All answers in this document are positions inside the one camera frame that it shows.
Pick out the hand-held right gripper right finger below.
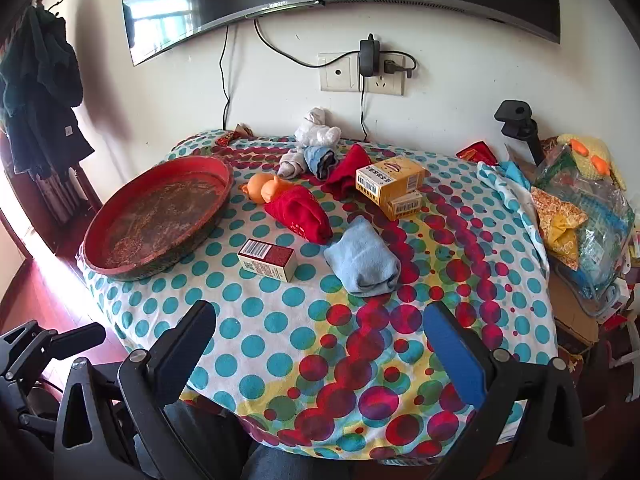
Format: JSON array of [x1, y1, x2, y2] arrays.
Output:
[[422, 301, 587, 480]]

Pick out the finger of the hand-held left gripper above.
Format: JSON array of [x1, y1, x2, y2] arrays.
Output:
[[50, 322, 107, 361]]

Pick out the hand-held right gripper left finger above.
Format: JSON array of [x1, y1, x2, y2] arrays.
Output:
[[54, 300, 218, 480]]

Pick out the maroon medicine box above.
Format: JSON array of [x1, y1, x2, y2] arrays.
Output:
[[237, 239, 298, 283]]

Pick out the light blue towel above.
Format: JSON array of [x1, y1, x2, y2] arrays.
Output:
[[323, 216, 402, 297]]

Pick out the red round basin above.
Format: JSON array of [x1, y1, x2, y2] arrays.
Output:
[[81, 155, 236, 282]]

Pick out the orange medicine box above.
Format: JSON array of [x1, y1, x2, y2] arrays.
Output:
[[355, 156, 426, 207], [382, 187, 425, 222]]

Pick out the orange pig toy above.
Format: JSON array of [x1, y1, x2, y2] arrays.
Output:
[[238, 173, 291, 207]]

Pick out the red sock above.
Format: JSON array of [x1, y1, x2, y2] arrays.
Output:
[[320, 144, 373, 201], [263, 185, 333, 245]]

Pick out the grey sock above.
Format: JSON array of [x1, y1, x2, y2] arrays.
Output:
[[278, 149, 307, 180]]

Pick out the blue sock roll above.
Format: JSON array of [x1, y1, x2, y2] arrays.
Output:
[[303, 145, 337, 180]]

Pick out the polka dot tablecloth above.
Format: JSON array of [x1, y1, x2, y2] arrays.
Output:
[[77, 130, 561, 461]]

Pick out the brown ribbed radiator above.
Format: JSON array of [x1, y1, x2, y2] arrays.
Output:
[[30, 162, 91, 226]]

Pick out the person's grey jeans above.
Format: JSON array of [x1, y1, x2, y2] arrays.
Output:
[[132, 400, 361, 480]]

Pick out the clear plastic bag of snacks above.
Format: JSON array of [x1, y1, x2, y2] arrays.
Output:
[[530, 145, 636, 318]]

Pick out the red packet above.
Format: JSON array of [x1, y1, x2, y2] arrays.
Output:
[[456, 141, 498, 166]]

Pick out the dark hanging jacket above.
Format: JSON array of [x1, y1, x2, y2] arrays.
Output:
[[0, 75, 96, 176]]

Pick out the black clamp stand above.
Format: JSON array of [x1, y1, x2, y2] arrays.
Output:
[[494, 101, 543, 166]]

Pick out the yellow plush toy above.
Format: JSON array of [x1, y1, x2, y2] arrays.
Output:
[[556, 133, 627, 191]]

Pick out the dark green hanging garment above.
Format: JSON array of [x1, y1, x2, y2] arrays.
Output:
[[22, 7, 83, 108]]

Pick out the black power adapter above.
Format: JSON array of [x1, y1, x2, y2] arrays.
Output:
[[359, 34, 381, 78]]

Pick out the black television cable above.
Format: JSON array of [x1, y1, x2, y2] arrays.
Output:
[[253, 17, 362, 68], [219, 24, 232, 132]]

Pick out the black wall plug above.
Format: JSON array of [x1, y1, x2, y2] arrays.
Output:
[[380, 51, 418, 79]]

